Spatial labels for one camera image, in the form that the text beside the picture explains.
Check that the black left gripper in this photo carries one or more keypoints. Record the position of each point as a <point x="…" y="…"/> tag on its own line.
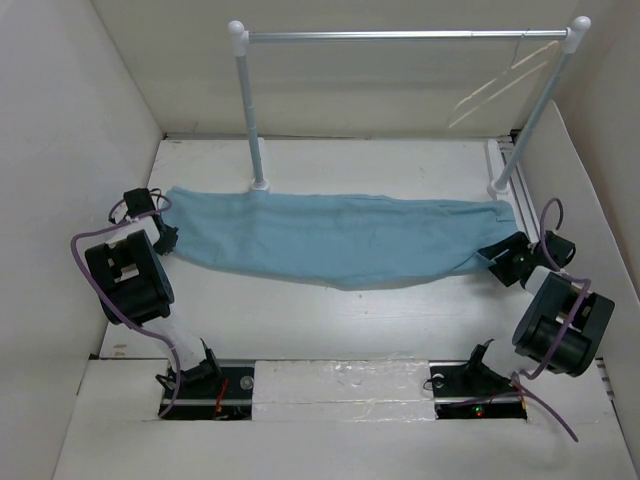
<point x="169" y="242"/>

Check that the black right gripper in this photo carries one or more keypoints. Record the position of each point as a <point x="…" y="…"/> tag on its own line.
<point x="516" y="242"/>

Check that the light blue trousers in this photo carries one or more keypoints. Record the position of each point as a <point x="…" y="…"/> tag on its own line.
<point x="344" y="241"/>

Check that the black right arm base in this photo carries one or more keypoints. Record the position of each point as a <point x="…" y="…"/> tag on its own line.
<point x="472" y="393"/>

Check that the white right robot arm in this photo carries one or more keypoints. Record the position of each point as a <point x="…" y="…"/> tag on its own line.
<point x="565" y="323"/>

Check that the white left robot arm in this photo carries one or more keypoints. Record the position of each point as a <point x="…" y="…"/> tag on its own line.
<point x="135" y="290"/>

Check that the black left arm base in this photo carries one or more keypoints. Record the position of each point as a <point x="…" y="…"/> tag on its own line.
<point x="230" y="399"/>

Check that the cream plastic clothes hanger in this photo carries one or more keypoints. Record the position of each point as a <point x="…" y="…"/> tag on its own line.
<point x="497" y="105"/>

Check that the white metal clothes rack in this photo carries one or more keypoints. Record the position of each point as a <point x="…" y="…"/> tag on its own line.
<point x="570" y="38"/>

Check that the aluminium side rail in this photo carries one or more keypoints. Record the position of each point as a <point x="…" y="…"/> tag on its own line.
<point x="526" y="190"/>

